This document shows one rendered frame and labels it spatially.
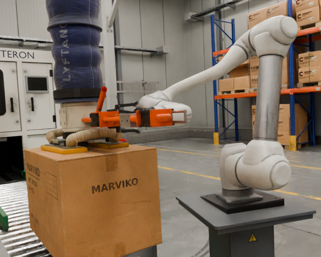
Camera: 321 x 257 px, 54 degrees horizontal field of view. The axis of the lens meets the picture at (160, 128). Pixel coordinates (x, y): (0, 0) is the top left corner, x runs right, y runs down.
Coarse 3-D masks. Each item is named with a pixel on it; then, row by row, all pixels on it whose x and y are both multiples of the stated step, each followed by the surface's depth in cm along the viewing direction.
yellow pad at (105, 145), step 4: (104, 140) 150; (108, 140) 141; (92, 144) 145; (96, 144) 141; (100, 144) 138; (104, 144) 135; (108, 144) 134; (112, 144) 133; (116, 144) 133; (120, 144) 134; (124, 144) 136; (128, 144) 137; (104, 148) 135; (108, 148) 132; (112, 148) 132
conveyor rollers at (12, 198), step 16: (0, 192) 286; (16, 192) 285; (16, 208) 235; (0, 224) 203; (16, 224) 201; (16, 240) 176; (32, 240) 173; (16, 256) 152; (32, 256) 155; (48, 256) 152
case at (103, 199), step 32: (32, 160) 140; (64, 160) 107; (96, 160) 113; (128, 160) 121; (32, 192) 146; (64, 192) 107; (96, 192) 113; (128, 192) 121; (32, 224) 152; (64, 224) 107; (96, 224) 113; (128, 224) 121; (160, 224) 129; (64, 256) 108; (96, 256) 114
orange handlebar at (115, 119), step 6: (162, 114) 88; (168, 114) 89; (84, 120) 131; (90, 120) 126; (102, 120) 116; (108, 120) 112; (114, 120) 108; (132, 120) 98; (156, 120) 88; (162, 120) 88; (168, 120) 89
